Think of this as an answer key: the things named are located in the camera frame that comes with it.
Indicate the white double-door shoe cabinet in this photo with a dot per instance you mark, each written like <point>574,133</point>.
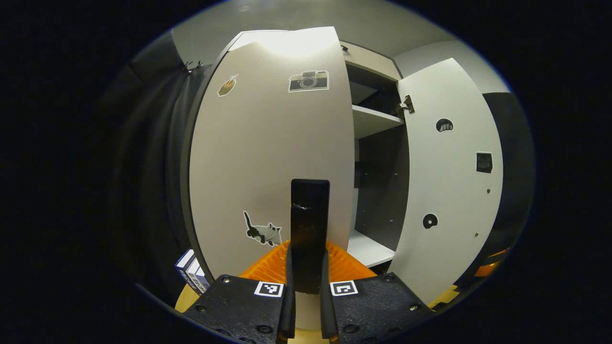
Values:
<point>382,191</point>

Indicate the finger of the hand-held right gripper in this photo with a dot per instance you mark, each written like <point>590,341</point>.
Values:
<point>488,265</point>

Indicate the metal door hinge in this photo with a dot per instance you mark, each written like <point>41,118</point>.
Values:
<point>406,105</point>

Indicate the shoe cabinet door camera sticker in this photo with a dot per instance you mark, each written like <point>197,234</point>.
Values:
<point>263,157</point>

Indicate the shoe cabinet door headphones sticker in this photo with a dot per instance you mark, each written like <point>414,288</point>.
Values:
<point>444,181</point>

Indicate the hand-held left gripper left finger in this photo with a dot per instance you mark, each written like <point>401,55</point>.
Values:
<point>239,306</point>

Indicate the white cabinet shelf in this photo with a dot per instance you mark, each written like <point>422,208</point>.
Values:
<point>373,120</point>

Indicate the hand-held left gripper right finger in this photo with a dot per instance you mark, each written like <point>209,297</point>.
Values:
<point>377,306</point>

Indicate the blue white box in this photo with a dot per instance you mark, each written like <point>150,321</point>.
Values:
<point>191,273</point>

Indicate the black backdrop cloth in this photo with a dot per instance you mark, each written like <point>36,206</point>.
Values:
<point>153,167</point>

